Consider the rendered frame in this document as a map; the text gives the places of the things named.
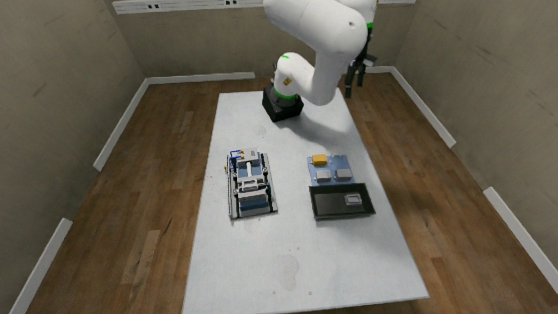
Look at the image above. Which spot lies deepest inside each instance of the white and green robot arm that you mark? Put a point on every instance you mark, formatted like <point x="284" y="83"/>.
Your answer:
<point x="336" y="32"/>

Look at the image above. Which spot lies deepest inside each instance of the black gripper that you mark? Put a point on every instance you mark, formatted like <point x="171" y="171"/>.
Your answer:
<point x="356" y="64"/>

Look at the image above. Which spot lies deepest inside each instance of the yellow block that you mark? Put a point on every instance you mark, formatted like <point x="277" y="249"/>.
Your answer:
<point x="319" y="160"/>

